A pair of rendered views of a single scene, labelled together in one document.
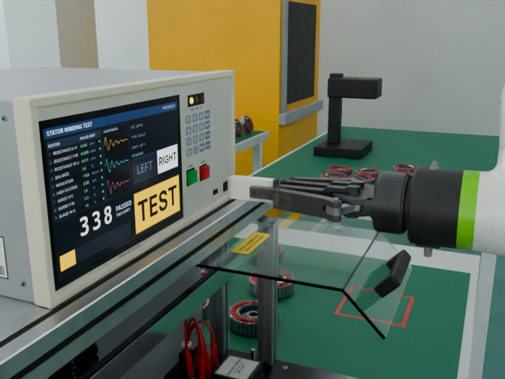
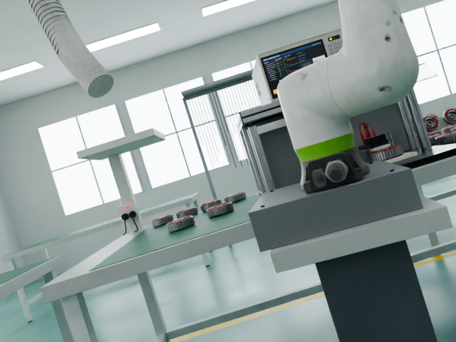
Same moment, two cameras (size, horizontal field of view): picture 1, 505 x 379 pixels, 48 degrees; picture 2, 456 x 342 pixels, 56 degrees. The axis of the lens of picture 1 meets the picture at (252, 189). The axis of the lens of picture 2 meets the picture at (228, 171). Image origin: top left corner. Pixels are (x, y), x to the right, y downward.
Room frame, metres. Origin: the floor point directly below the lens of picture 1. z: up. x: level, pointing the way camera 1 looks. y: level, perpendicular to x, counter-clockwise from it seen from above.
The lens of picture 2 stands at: (-0.37, -1.25, 0.92)
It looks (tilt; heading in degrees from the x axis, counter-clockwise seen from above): 0 degrees down; 67
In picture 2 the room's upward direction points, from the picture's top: 17 degrees counter-clockwise
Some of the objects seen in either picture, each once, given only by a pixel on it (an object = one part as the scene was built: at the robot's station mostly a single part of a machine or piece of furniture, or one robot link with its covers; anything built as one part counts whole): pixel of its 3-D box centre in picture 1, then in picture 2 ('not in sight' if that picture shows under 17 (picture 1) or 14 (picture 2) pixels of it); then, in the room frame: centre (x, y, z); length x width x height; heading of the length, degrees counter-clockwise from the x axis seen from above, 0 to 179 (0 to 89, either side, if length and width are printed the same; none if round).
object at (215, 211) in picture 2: not in sight; (220, 210); (0.24, 0.41, 0.77); 0.11 x 0.11 x 0.04
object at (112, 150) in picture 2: not in sight; (137, 185); (0.04, 0.89, 0.98); 0.37 x 0.35 x 0.46; 157
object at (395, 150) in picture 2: not in sight; (387, 153); (0.76, -0.05, 0.80); 0.11 x 0.11 x 0.04
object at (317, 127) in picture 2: not in sight; (319, 110); (0.19, -0.50, 0.98); 0.16 x 0.13 x 0.19; 109
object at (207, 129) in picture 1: (43, 150); (307, 72); (0.78, 0.29, 1.22); 0.44 x 0.39 x 0.20; 157
